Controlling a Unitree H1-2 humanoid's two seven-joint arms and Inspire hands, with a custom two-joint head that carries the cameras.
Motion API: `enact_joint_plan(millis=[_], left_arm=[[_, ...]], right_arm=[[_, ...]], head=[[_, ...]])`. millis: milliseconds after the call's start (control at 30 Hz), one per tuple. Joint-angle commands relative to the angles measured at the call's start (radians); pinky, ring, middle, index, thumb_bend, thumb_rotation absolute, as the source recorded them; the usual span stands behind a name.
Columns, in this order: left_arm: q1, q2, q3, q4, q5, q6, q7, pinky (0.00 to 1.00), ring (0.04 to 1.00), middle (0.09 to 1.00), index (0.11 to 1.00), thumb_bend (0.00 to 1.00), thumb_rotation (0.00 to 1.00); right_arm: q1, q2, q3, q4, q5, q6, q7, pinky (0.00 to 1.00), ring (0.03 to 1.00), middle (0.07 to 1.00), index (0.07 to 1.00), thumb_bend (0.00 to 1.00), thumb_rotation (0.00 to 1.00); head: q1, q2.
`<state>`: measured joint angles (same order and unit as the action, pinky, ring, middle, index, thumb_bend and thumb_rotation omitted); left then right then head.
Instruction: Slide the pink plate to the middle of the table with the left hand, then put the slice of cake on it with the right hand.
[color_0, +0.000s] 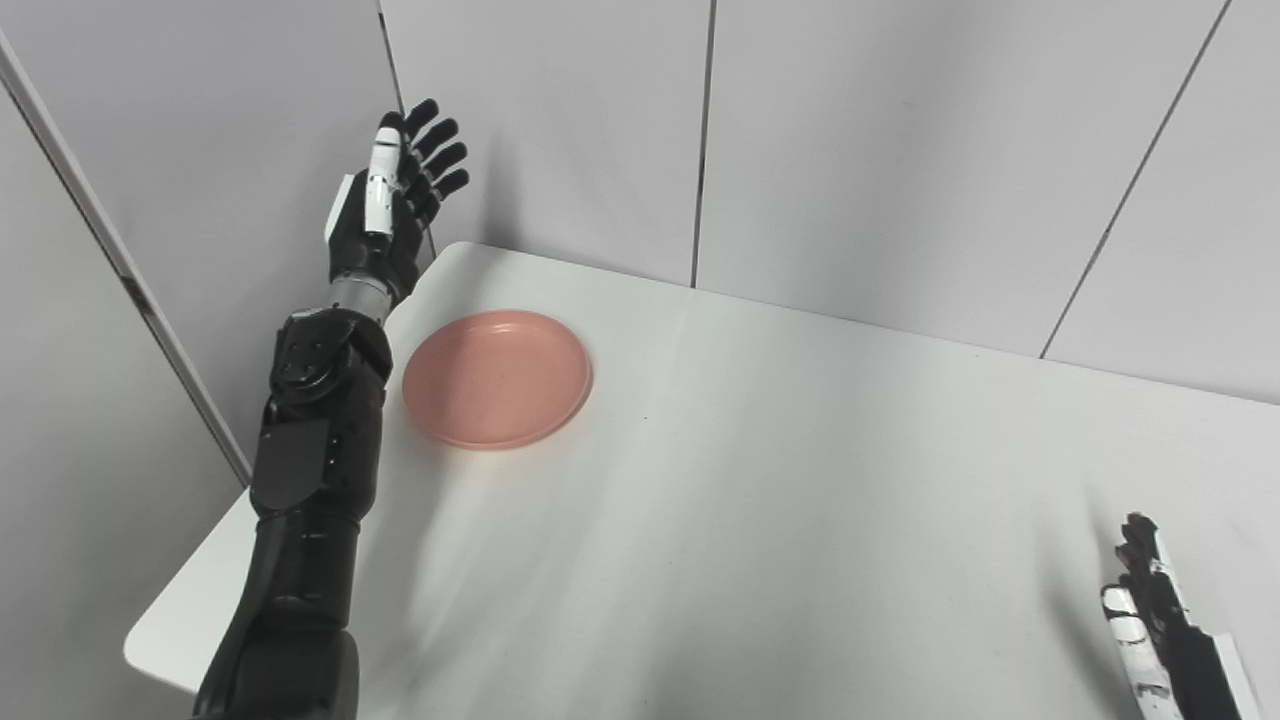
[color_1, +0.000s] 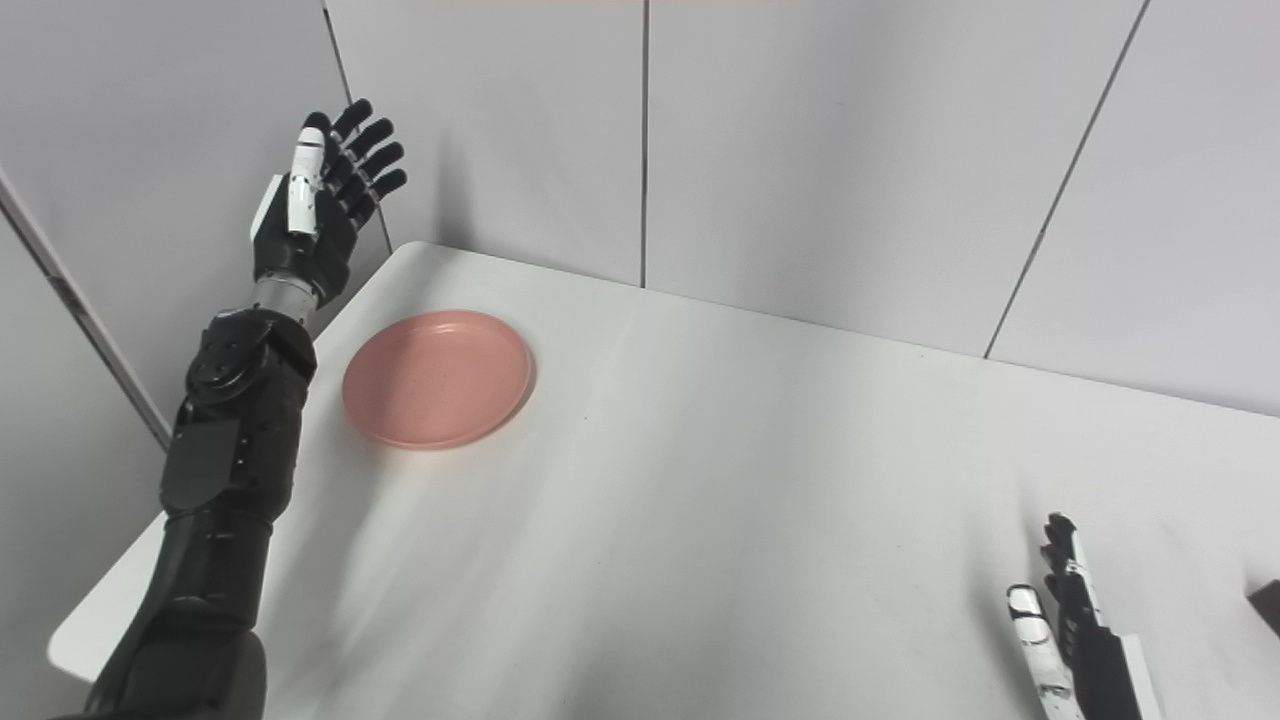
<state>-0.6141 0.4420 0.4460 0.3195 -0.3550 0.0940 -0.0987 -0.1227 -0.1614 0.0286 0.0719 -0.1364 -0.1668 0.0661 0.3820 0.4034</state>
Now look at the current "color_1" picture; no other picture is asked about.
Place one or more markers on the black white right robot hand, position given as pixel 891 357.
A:
pixel 1085 640

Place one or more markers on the chocolate cake slice with fruit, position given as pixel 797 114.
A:
pixel 1268 605

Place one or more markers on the pink round plate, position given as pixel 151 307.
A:
pixel 437 378

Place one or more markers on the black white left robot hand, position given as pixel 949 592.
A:
pixel 315 215

